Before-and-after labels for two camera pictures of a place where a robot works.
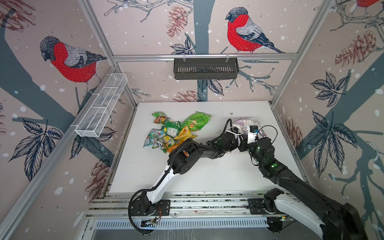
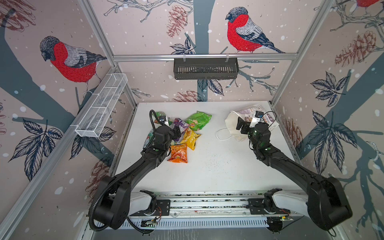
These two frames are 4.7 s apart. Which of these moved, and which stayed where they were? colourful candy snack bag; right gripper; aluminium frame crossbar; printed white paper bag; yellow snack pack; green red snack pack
Moved: printed white paper bag; right gripper
Stayed: yellow snack pack; aluminium frame crossbar; colourful candy snack bag; green red snack pack
